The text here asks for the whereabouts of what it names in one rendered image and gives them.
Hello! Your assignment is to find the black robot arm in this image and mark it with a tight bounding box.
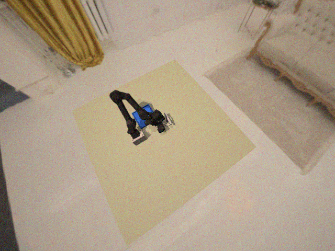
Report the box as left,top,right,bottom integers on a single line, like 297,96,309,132
109,90,165,139

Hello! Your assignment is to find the blue tray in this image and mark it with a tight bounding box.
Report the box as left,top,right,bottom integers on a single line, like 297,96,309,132
131,104,154,129

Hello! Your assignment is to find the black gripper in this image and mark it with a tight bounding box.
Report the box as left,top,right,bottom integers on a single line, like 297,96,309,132
152,120,165,133

